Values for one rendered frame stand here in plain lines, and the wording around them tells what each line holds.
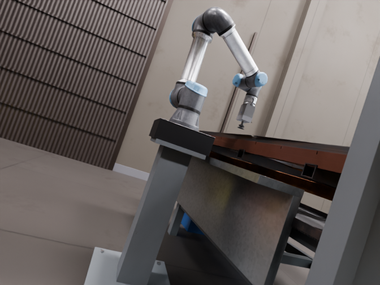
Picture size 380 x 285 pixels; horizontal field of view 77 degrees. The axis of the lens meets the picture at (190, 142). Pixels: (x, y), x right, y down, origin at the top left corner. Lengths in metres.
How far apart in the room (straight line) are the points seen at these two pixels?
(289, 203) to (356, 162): 0.50
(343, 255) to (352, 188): 0.10
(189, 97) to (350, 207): 0.87
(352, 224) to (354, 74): 5.47
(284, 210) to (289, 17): 4.46
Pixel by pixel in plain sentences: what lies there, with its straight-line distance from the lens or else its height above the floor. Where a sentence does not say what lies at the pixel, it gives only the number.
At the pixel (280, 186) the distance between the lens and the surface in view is 0.87.
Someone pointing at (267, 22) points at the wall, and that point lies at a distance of 4.84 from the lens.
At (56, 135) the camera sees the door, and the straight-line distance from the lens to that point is 3.89.
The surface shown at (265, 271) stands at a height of 0.37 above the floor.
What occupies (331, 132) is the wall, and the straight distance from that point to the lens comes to 5.37.
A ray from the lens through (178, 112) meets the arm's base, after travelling 1.14.
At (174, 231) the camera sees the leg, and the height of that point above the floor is 0.03.
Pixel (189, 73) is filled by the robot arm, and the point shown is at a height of 1.06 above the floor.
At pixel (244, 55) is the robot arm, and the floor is 1.24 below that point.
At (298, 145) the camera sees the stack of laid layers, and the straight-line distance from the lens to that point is 1.08.
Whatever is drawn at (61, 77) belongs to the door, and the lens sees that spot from 3.94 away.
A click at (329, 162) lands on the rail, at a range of 0.91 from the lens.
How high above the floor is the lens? 0.68
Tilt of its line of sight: 2 degrees up
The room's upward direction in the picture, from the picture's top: 19 degrees clockwise
